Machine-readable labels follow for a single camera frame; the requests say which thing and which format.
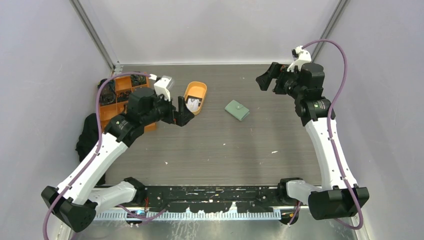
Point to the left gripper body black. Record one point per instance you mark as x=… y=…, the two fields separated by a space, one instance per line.
x=162 y=110

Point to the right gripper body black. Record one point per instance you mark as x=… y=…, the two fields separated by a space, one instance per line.
x=287 y=82

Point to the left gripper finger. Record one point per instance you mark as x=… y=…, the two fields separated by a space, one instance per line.
x=182 y=108
x=182 y=118

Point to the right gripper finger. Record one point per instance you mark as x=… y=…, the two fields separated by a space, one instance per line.
x=274 y=70
x=264 y=81

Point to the green card holder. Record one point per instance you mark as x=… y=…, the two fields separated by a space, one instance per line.
x=237 y=110

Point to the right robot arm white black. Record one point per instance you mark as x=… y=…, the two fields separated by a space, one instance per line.
x=339 y=195

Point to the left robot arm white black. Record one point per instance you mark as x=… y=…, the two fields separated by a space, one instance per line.
x=71 y=201

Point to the orange oval tray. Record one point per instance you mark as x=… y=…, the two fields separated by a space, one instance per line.
x=196 y=89

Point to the dark item middle compartment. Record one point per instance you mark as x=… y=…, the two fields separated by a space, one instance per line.
x=123 y=96

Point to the dark rolled item top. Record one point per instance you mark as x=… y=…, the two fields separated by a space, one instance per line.
x=138 y=80

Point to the dark rolled item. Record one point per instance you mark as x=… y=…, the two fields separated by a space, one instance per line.
x=138 y=80
x=107 y=97
x=106 y=84

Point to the orange compartment organizer box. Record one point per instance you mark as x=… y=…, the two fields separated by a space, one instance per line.
x=107 y=112

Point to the dark rolled item left lower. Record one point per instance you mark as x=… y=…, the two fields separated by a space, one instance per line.
x=107 y=97

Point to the dark rolled item left upper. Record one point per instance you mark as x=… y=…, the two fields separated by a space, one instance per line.
x=106 y=84

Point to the black cloth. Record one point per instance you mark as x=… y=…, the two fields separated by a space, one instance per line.
x=88 y=137

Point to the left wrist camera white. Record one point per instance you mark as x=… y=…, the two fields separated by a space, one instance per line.
x=162 y=86

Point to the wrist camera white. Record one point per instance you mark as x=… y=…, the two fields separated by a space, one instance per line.
x=162 y=86
x=301 y=56

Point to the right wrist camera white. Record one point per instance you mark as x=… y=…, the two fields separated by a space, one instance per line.
x=301 y=56

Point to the aluminium frame rail left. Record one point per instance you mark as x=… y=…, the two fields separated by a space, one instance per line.
x=89 y=19

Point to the aluminium frame rail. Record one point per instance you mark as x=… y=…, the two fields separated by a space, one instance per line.
x=89 y=19
x=338 y=11

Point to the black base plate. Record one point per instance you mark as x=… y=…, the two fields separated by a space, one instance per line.
x=213 y=198

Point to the aluminium frame rail right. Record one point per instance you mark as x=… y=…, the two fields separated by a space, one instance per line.
x=338 y=11

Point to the white slotted cable duct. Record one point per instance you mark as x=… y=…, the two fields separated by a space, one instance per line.
x=231 y=215

